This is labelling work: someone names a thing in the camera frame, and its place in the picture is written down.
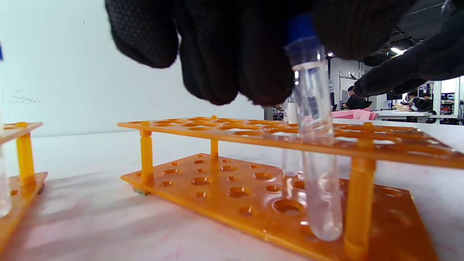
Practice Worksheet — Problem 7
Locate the person's left hand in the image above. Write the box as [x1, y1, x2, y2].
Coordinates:
[105, 0, 464, 107]

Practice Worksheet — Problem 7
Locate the blue-capped clear test tube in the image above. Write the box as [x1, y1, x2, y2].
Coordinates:
[0, 42, 12, 218]
[284, 14, 344, 242]
[282, 98, 303, 178]

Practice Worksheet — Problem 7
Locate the orange test tube rack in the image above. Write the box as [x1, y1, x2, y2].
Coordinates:
[0, 121, 48, 254]
[117, 116, 464, 261]

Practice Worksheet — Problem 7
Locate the pile of pink paper scraps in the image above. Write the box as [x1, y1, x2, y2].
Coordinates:
[332, 109, 379, 121]

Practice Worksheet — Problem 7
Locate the white backdrop board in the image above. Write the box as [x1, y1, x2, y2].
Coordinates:
[0, 0, 265, 138]

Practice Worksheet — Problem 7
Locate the white background desk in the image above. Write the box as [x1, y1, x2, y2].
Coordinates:
[375, 110, 464, 125]

